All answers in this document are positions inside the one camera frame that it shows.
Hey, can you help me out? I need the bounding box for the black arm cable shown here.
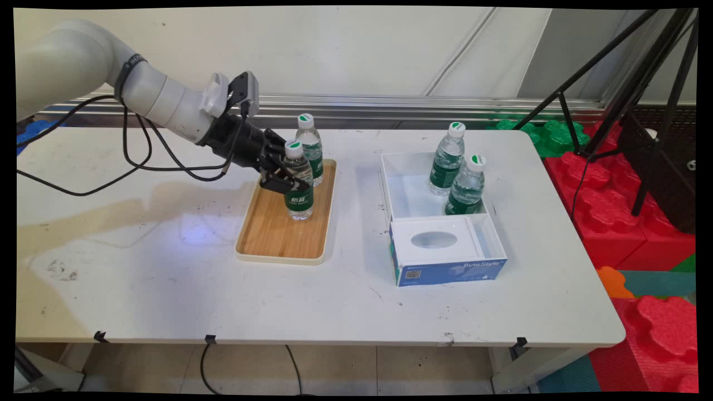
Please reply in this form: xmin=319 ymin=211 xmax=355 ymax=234
xmin=17 ymin=95 xmax=154 ymax=197

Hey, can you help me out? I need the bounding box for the large red foam block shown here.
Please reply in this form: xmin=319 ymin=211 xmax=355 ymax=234
xmin=543 ymin=120 xmax=697 ymax=271

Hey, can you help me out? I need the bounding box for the green foam block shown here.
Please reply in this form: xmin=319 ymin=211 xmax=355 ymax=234
xmin=485 ymin=114 xmax=591 ymax=158

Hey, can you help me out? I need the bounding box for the black cable strap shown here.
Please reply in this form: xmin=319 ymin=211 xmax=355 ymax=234
xmin=114 ymin=54 xmax=148 ymax=104

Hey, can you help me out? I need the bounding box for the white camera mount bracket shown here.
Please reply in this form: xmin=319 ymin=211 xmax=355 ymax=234
xmin=201 ymin=72 xmax=229 ymax=119

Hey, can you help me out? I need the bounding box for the metal wall rail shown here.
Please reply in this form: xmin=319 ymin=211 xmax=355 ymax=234
xmin=33 ymin=92 xmax=605 ymax=130

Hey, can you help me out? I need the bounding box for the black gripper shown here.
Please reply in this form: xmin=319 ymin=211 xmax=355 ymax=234
xmin=196 ymin=115 xmax=312 ymax=194

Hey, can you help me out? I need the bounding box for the white open box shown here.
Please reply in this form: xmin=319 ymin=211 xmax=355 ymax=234
xmin=380 ymin=150 xmax=491 ymax=223

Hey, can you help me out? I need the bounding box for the blue white tissue box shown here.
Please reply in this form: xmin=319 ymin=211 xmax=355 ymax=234
xmin=388 ymin=213 xmax=508 ymax=288

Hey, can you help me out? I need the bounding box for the orange foam piece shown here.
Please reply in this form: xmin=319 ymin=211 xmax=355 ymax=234
xmin=596 ymin=266 xmax=636 ymax=300

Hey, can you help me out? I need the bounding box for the green label water bottle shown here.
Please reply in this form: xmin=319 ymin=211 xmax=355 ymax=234
xmin=445 ymin=154 xmax=486 ymax=216
xmin=429 ymin=121 xmax=466 ymax=196
xmin=295 ymin=113 xmax=324 ymax=187
xmin=283 ymin=139 xmax=314 ymax=221

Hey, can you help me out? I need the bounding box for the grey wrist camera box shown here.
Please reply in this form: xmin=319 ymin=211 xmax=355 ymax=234
xmin=227 ymin=71 xmax=260 ymax=118

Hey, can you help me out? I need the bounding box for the black tripod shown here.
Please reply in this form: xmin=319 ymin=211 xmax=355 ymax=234
xmin=512 ymin=8 xmax=698 ymax=217

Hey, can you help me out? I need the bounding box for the black camera cable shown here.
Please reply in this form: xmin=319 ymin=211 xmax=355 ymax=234
xmin=120 ymin=103 xmax=248 ymax=183

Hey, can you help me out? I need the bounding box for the bamboo tray with cream rim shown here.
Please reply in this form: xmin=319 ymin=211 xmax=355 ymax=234
xmin=235 ymin=157 xmax=338 ymax=266

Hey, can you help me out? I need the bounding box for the teal foam mat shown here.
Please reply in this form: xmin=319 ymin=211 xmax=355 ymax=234
xmin=618 ymin=270 xmax=697 ymax=299

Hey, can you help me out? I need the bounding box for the black hanging cable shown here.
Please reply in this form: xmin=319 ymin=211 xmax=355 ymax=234
xmin=286 ymin=345 xmax=304 ymax=395
xmin=199 ymin=343 xmax=223 ymax=395

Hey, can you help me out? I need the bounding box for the white table leg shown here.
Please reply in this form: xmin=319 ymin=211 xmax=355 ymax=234
xmin=490 ymin=346 xmax=597 ymax=393
xmin=16 ymin=345 xmax=84 ymax=390

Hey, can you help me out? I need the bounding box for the dark panel board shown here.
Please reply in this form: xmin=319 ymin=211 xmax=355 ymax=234
xmin=619 ymin=106 xmax=697 ymax=234

